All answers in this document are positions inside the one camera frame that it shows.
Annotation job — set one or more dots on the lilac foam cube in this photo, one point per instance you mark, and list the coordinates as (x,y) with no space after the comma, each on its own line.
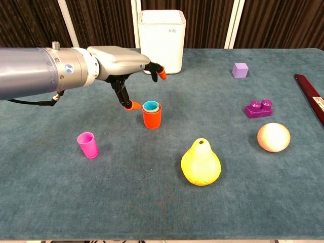
(240,71)

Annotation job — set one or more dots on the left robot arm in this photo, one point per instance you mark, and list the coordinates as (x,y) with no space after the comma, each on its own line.
(30,71)

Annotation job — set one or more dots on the white partition post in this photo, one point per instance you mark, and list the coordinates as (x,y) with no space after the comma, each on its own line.
(234,22)
(134,6)
(67,22)

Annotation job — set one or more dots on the dark red folded fan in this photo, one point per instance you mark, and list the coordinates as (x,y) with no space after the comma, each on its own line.
(310,93)

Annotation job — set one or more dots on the yellow plastic cup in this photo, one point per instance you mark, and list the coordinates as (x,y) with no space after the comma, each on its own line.
(158,108)

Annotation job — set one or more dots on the yellow toy pear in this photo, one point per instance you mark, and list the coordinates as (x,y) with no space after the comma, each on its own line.
(201,167)

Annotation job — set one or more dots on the orange plastic cup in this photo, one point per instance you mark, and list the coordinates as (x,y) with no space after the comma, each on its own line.
(152,120)

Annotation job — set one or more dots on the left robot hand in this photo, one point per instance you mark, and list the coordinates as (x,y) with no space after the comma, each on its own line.
(119,62)

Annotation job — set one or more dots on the toy peach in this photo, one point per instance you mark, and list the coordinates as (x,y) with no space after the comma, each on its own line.
(273,138)

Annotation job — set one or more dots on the light blue plastic cup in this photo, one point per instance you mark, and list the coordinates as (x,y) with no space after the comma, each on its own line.
(150,105)

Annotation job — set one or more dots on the pink plastic cup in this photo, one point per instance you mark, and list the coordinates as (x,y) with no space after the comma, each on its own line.
(88,146)

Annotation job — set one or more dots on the purple toy brick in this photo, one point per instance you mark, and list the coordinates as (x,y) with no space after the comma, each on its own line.
(258,111)

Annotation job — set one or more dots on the white square bin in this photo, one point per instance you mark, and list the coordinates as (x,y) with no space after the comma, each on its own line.
(162,43)

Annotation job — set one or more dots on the teal table cloth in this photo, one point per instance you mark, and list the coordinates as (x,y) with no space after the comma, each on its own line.
(126,197)

